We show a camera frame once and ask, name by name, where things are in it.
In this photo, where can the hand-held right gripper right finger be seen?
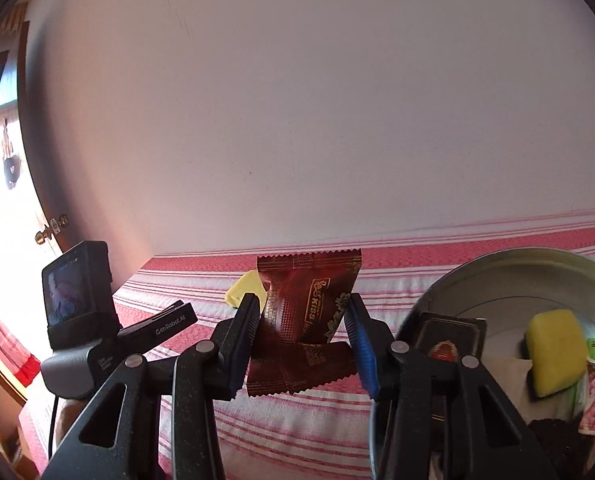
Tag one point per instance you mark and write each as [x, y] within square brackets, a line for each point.
[362, 345]

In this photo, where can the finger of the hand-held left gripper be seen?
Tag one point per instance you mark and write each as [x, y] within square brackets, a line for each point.
[162, 312]

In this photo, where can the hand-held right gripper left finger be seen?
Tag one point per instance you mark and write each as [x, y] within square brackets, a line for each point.
[242, 345]

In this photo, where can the yellow green sponge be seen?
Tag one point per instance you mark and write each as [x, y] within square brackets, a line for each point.
[245, 287]
[555, 350]

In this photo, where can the dark red snack packet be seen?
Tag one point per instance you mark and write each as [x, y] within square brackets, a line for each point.
[302, 365]
[302, 300]

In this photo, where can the black cardboard box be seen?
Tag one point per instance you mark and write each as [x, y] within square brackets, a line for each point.
[450, 332]

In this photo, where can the beige snack packet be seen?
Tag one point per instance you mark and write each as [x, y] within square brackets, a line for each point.
[507, 380]

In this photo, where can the round blue cookie tin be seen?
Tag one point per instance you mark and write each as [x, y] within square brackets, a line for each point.
[502, 275]

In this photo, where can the black yarn ball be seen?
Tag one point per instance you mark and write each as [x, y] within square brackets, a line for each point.
[557, 445]

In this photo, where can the red striped cloth desktop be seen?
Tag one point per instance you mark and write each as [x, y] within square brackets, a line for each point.
[277, 435]

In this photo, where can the red white hanging cloth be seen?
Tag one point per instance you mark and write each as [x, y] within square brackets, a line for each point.
[24, 370]

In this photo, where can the hanging door ornament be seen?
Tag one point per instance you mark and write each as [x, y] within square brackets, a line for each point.
[9, 165]

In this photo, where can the wooden door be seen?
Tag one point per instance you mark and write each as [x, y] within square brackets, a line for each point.
[29, 135]

